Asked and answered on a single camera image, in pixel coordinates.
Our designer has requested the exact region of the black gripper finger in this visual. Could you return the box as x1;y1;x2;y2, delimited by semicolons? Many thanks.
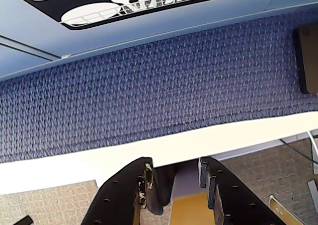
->
81;156;155;225
198;156;289;225

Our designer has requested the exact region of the dark brown box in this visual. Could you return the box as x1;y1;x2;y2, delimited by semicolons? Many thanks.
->
292;23;318;94

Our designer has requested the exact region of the light blue toy kitchen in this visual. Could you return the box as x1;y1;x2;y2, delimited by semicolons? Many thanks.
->
0;0;318;83

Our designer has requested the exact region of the thin dark cable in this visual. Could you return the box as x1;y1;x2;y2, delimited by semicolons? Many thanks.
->
280;138;318;165

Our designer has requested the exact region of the white cable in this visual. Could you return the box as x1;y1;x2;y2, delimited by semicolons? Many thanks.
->
307;130;318;162

